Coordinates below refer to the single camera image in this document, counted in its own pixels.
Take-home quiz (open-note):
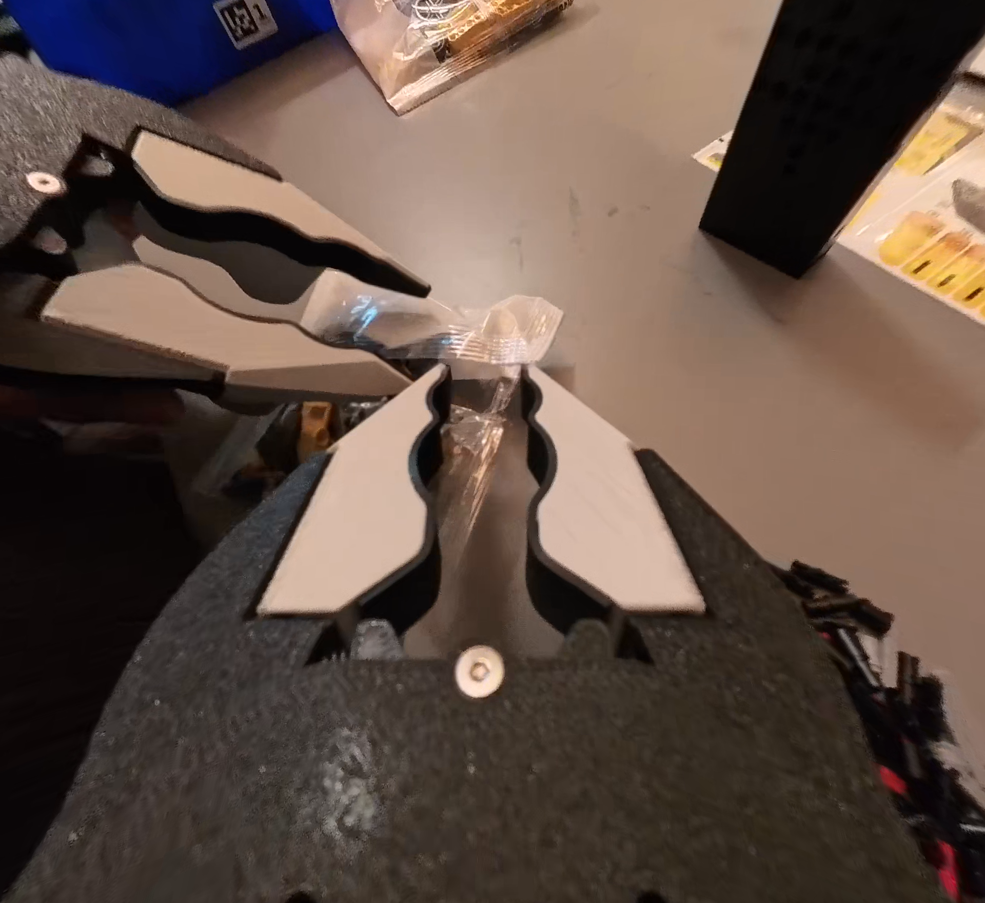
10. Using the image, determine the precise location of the pile of black red pins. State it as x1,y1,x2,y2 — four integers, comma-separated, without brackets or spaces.
773,560,985,903

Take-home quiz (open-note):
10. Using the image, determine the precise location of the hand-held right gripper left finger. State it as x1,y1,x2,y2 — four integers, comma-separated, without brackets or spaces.
256,363,454,646

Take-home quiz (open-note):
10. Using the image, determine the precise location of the small clear parts bag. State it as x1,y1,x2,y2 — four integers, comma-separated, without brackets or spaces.
192,268,566,581

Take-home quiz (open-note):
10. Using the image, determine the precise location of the black perforated block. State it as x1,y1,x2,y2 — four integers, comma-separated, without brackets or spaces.
698,0,985,281

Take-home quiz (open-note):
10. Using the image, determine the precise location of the yellow sticker sheet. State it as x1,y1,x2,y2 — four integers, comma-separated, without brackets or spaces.
693,56,985,323

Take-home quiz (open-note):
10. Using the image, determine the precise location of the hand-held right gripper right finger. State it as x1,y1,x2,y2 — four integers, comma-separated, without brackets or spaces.
519,364,706,650

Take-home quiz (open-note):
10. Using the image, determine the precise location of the clear bag of yellow beams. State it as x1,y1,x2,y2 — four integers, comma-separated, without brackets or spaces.
327,0,594,117

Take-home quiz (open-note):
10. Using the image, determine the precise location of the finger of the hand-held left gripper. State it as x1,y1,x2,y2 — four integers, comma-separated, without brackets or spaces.
129,129,432,298
40,263,417,398

